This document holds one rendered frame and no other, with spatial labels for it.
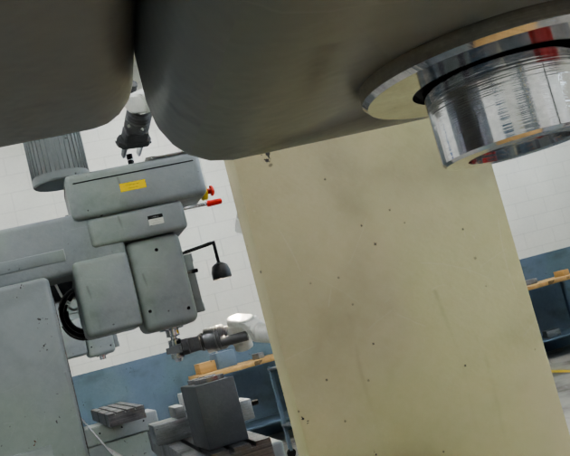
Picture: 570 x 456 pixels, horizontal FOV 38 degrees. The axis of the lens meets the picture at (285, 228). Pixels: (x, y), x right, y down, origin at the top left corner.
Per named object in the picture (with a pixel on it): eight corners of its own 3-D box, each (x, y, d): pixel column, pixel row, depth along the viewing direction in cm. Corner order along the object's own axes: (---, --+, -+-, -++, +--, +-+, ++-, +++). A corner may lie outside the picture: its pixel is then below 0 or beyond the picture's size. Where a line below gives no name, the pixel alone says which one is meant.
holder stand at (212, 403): (231, 434, 264) (215, 372, 266) (249, 439, 243) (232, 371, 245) (194, 446, 260) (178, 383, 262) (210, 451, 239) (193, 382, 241)
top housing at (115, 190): (197, 207, 318) (187, 166, 320) (209, 193, 293) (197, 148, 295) (71, 233, 305) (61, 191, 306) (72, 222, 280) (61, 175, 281)
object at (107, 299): (137, 328, 304) (121, 259, 307) (144, 324, 281) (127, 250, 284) (85, 341, 299) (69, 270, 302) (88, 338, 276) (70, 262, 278)
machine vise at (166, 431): (245, 415, 308) (238, 386, 309) (255, 417, 294) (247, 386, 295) (152, 443, 298) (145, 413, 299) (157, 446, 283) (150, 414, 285)
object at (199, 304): (204, 310, 301) (189, 254, 303) (205, 310, 297) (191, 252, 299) (193, 313, 300) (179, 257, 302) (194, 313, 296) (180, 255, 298)
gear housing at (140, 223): (179, 238, 314) (173, 212, 315) (188, 227, 290) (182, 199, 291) (90, 258, 304) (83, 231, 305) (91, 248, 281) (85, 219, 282)
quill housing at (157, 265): (192, 323, 308) (171, 239, 311) (201, 319, 288) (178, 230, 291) (140, 336, 302) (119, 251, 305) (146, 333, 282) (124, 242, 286)
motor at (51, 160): (90, 185, 306) (71, 101, 310) (91, 172, 287) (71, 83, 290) (34, 195, 301) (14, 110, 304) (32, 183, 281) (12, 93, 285)
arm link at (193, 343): (185, 333, 301) (217, 324, 300) (192, 359, 300) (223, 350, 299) (177, 335, 288) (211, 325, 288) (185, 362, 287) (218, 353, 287)
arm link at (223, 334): (213, 321, 296) (244, 313, 296) (223, 348, 299) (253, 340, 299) (212, 334, 286) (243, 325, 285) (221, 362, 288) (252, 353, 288)
